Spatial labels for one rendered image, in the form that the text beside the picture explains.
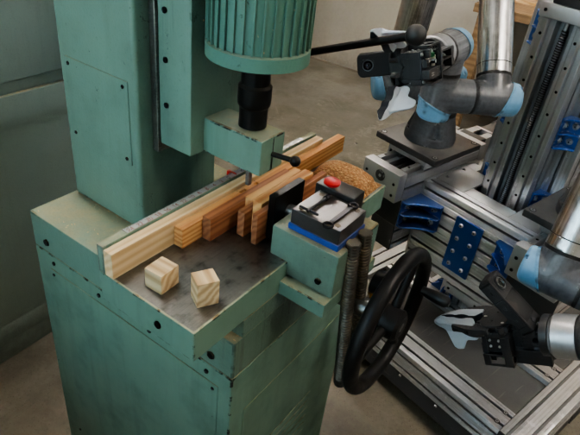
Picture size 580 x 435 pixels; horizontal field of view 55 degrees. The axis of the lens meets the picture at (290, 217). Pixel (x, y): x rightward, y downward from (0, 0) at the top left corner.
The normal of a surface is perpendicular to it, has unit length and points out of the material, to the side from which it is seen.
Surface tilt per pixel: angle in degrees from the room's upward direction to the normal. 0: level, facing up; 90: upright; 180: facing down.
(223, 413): 90
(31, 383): 0
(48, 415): 0
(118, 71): 90
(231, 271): 0
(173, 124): 90
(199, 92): 90
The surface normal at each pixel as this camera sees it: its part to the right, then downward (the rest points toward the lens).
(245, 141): -0.59, 0.40
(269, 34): 0.22, 0.56
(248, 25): -0.17, 0.54
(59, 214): 0.11, -0.83
